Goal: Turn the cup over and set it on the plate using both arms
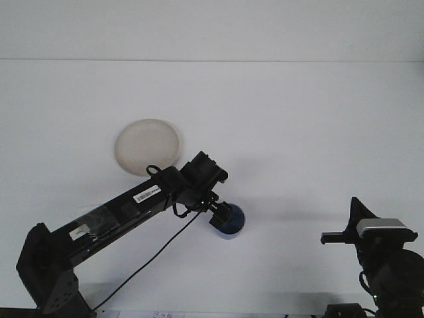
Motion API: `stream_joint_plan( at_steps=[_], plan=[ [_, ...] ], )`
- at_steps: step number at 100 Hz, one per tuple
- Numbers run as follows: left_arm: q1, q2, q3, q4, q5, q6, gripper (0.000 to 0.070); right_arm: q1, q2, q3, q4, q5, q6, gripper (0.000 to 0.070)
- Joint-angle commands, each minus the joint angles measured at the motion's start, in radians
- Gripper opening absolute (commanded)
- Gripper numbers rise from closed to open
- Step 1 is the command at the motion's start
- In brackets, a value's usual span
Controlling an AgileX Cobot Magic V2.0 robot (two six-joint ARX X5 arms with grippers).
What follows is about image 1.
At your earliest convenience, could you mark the pale blue cup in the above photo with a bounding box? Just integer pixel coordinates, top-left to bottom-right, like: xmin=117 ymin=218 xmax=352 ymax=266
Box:
xmin=211 ymin=202 xmax=247 ymax=240

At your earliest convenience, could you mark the pale round plate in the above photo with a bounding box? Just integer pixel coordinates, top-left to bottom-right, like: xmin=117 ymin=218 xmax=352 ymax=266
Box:
xmin=114 ymin=118 xmax=182 ymax=177

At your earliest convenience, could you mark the long black arm cable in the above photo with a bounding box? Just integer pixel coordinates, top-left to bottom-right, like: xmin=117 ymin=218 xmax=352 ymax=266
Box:
xmin=93 ymin=164 xmax=207 ymax=314

